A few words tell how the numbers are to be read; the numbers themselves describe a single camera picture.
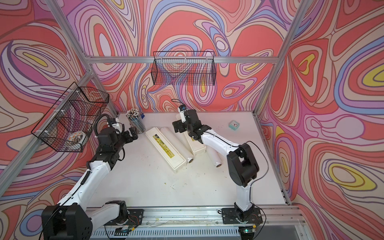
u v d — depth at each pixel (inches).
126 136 28.5
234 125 43.0
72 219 15.4
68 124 29.0
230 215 28.9
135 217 28.8
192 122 26.7
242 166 19.2
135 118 37.7
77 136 28.4
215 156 36.0
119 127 27.9
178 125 31.7
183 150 36.5
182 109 30.2
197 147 35.6
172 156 33.9
